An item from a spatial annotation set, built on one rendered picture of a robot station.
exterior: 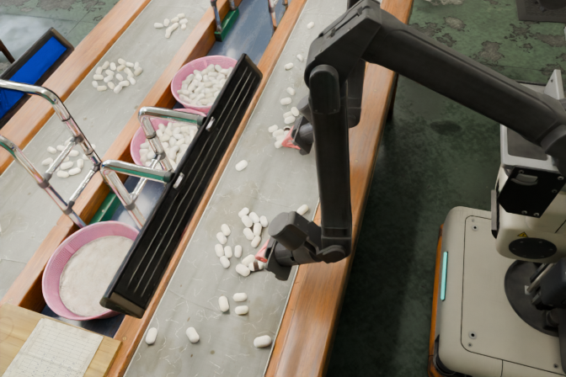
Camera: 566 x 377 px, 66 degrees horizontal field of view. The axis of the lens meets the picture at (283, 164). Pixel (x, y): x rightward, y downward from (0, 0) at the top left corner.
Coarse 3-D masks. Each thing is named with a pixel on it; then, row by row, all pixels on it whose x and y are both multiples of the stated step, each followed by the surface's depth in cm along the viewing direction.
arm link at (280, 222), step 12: (276, 216) 89; (288, 216) 85; (300, 216) 86; (276, 228) 86; (288, 228) 84; (300, 228) 84; (312, 228) 87; (276, 240) 86; (288, 240) 85; (300, 240) 86; (312, 240) 85; (324, 252) 84; (336, 252) 83
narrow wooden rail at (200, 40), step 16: (224, 0) 182; (240, 0) 195; (208, 16) 175; (224, 16) 183; (192, 32) 169; (208, 32) 172; (192, 48) 163; (208, 48) 175; (176, 64) 158; (160, 80) 153; (160, 96) 148; (128, 128) 140; (112, 144) 136; (128, 144) 136; (128, 160) 137; (96, 176) 128; (128, 176) 139; (96, 192) 125; (80, 208) 122; (96, 208) 127; (64, 224) 119; (48, 240) 116; (64, 240) 116; (32, 256) 114; (48, 256) 113; (32, 272) 111; (16, 288) 108; (32, 288) 109; (0, 304) 106; (16, 304) 106; (32, 304) 110
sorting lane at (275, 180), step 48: (336, 0) 179; (288, 48) 162; (288, 96) 146; (240, 144) 135; (240, 192) 124; (288, 192) 122; (192, 240) 115; (240, 240) 114; (192, 288) 107; (240, 288) 106; (288, 288) 105; (144, 336) 101; (240, 336) 99
